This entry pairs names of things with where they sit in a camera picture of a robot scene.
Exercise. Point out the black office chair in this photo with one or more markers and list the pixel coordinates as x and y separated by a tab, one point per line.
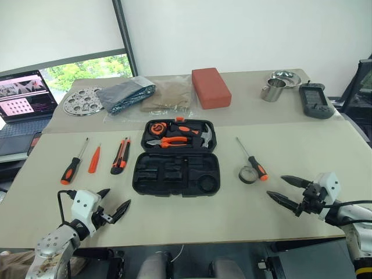
360	87

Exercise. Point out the perforated round metal plate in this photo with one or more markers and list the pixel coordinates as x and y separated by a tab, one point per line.
77	104

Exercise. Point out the black orange utility knife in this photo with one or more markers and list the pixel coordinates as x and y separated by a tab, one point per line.
119	158

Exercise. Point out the dark window frame post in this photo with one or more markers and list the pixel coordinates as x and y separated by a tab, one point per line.
125	37

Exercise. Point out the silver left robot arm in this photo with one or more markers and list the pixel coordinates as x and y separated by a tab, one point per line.
52	241

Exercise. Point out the orange black tape measure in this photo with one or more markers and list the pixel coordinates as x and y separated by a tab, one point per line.
158	129

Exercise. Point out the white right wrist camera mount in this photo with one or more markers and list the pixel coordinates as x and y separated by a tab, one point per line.
329	183

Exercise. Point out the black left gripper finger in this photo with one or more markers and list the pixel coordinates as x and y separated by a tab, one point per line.
104	193
122	209

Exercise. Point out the dark cloth in plastic bag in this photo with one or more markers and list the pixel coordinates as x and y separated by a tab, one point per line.
125	96

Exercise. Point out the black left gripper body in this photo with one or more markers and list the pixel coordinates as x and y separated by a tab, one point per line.
101	218

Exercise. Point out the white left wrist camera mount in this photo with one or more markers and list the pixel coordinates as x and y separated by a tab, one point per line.
84	203

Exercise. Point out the black tool case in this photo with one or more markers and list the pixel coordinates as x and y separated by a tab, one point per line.
174	183

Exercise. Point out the black red smartphone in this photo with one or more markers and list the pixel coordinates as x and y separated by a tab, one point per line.
35	143

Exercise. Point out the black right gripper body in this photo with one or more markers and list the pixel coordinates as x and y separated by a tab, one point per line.
312	199

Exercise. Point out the grey rounded shape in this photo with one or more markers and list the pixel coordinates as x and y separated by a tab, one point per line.
154	267

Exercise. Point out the stainless steel cup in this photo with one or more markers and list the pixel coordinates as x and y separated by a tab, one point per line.
271	93

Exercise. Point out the grey tape roll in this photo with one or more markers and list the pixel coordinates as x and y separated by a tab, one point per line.
241	177

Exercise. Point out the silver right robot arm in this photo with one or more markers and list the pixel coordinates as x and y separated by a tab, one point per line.
357	232

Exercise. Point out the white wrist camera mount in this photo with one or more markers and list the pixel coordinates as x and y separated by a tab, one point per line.
84	203
329	183

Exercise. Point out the dark handheld controller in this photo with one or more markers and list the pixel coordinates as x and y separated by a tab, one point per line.
315	100

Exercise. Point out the open laptop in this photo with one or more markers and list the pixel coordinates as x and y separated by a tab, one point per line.
20	96

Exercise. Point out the brown fabric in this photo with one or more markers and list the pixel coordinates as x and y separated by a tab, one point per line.
11	261

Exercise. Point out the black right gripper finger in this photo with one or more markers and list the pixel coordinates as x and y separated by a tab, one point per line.
286	201
296	181

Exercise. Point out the small orange screwdriver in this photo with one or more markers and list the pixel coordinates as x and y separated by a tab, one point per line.
94	160

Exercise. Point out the red brick block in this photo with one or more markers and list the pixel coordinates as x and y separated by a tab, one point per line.
210	87

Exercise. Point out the stainless steel bowl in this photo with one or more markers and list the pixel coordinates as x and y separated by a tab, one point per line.
290	78

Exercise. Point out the beige cloth in plastic bag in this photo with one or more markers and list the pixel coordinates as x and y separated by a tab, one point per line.
171	97

